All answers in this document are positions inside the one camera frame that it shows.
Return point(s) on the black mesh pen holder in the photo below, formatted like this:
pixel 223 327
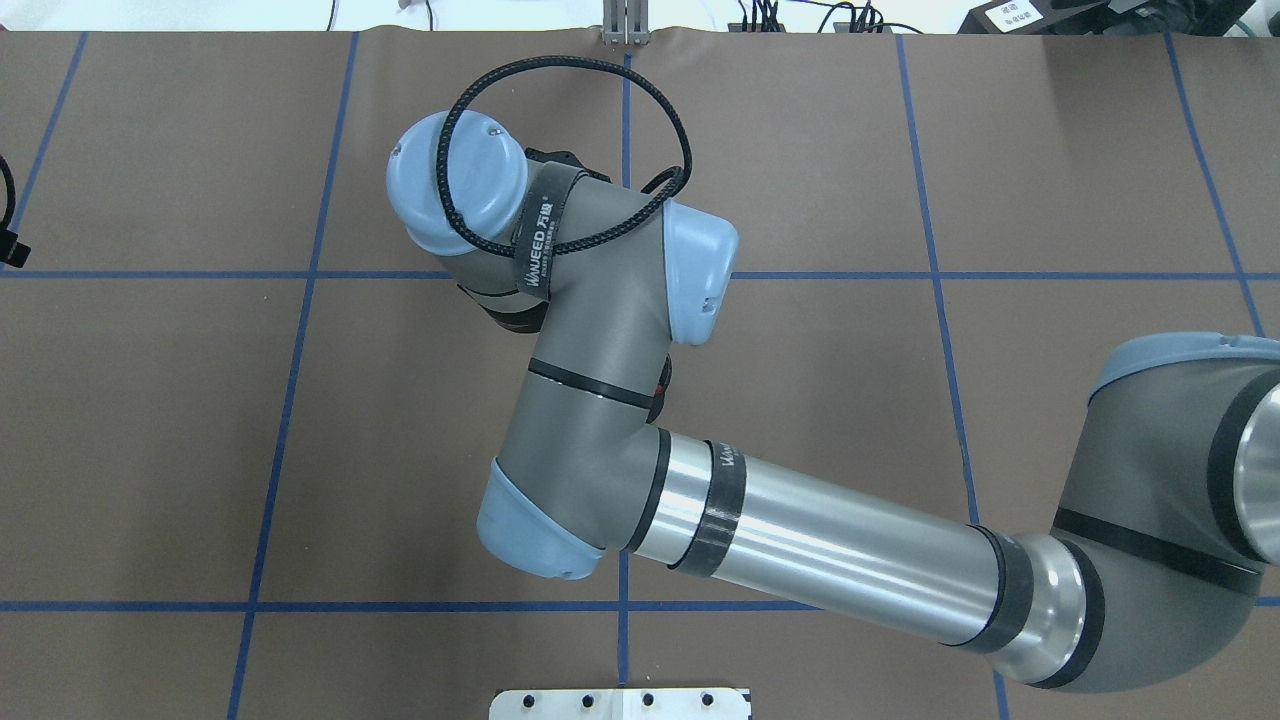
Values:
pixel 660 391

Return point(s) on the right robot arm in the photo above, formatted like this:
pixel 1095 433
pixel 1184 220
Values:
pixel 1165 525

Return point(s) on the grey aluminium post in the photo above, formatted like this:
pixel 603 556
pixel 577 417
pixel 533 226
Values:
pixel 626 23

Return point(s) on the black box with label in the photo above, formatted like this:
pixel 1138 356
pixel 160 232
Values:
pixel 1005 18

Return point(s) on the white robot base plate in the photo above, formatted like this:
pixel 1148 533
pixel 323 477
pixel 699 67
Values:
pixel 623 703

